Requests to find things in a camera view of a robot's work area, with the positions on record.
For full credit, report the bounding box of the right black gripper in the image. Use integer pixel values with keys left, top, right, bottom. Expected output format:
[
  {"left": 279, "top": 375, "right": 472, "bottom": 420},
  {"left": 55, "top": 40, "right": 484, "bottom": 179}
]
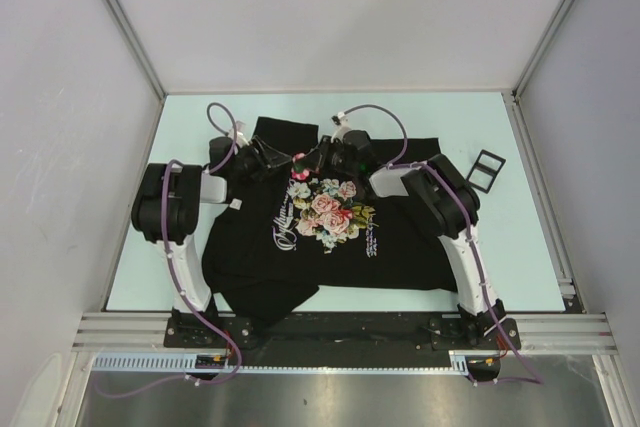
[{"left": 298, "top": 136, "right": 358, "bottom": 177}]

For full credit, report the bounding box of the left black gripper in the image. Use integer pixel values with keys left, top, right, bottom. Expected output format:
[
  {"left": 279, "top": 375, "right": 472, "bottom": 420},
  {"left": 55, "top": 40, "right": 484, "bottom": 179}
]
[{"left": 228, "top": 135, "right": 290, "bottom": 181}]

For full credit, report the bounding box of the pink flower brooch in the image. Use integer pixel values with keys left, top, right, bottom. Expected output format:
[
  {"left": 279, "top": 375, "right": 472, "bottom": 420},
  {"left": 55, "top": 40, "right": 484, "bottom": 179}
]
[{"left": 291, "top": 153, "right": 310, "bottom": 181}]

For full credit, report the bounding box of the black floral print t-shirt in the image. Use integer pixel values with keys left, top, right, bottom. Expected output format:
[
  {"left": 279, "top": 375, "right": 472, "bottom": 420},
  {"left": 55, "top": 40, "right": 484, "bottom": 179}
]
[{"left": 199, "top": 115, "right": 459, "bottom": 330}]

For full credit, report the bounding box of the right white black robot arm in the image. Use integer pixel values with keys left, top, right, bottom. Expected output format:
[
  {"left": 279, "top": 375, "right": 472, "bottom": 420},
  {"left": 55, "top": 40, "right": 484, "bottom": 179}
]
[{"left": 292, "top": 130, "right": 511, "bottom": 348}]

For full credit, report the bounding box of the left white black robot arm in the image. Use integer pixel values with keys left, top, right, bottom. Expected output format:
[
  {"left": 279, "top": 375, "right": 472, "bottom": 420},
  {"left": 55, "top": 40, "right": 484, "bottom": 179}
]
[{"left": 131, "top": 135, "right": 292, "bottom": 347}]

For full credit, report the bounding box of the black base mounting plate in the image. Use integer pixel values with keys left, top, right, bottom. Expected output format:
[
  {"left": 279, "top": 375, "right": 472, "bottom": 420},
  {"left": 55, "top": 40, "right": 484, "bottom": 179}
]
[{"left": 163, "top": 312, "right": 521, "bottom": 351}]

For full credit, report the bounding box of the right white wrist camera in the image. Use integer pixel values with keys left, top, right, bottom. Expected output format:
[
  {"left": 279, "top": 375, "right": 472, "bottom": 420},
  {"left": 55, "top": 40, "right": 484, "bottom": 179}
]
[{"left": 331, "top": 112, "right": 351, "bottom": 142}]

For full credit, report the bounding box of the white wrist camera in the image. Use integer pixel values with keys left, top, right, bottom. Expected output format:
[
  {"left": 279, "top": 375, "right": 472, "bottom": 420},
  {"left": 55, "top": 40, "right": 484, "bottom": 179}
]
[
  {"left": 230, "top": 121, "right": 250, "bottom": 148},
  {"left": 331, "top": 112, "right": 351, "bottom": 142}
]

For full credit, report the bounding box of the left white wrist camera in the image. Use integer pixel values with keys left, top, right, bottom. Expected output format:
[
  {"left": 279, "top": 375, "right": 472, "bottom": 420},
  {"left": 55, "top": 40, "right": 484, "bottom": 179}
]
[{"left": 230, "top": 121, "right": 250, "bottom": 148}]

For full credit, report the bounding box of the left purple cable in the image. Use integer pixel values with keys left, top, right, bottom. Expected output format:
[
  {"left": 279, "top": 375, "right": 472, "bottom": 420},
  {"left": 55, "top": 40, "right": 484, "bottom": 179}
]
[{"left": 93, "top": 102, "right": 246, "bottom": 401}]

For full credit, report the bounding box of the purple cable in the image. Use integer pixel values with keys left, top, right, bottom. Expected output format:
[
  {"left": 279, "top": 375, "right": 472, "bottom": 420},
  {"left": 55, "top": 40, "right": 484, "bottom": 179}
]
[
  {"left": 93, "top": 102, "right": 246, "bottom": 401},
  {"left": 342, "top": 104, "right": 544, "bottom": 386}
]

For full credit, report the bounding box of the small black frame stand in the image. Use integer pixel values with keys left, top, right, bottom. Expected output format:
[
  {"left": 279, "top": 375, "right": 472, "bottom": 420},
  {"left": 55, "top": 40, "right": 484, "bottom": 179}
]
[{"left": 466, "top": 149, "right": 506, "bottom": 194}]

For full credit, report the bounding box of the right aluminium side rail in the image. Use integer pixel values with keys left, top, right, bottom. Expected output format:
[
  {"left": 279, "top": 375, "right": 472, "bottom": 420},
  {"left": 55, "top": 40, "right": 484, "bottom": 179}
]
[{"left": 502, "top": 91, "right": 585, "bottom": 313}]

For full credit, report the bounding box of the white slotted cable duct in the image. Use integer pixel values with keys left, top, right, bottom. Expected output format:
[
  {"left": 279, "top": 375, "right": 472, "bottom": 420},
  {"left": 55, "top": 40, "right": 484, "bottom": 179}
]
[{"left": 93, "top": 351, "right": 501, "bottom": 376}]

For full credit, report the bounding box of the left aluminium corner post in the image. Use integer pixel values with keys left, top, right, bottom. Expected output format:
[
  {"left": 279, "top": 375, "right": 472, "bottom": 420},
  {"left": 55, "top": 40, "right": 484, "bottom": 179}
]
[{"left": 101, "top": 0, "right": 167, "bottom": 101}]

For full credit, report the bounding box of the aluminium corner post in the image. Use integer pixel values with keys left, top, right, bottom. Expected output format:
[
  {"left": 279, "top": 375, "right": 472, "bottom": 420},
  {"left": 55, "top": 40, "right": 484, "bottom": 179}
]
[
  {"left": 511, "top": 0, "right": 577, "bottom": 103},
  {"left": 101, "top": 0, "right": 167, "bottom": 101}
]

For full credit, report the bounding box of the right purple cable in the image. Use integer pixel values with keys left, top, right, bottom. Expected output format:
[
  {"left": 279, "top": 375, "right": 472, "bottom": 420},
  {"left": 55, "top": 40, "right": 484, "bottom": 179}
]
[{"left": 342, "top": 104, "right": 544, "bottom": 386}]

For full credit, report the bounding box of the aluminium front rail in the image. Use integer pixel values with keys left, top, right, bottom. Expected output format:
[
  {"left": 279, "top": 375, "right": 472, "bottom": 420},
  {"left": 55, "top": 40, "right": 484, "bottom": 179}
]
[{"left": 72, "top": 312, "right": 618, "bottom": 355}]

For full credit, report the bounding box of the right aluminium corner post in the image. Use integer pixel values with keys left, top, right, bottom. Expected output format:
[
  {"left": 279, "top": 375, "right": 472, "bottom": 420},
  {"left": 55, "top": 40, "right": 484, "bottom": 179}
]
[{"left": 511, "top": 0, "right": 577, "bottom": 103}]

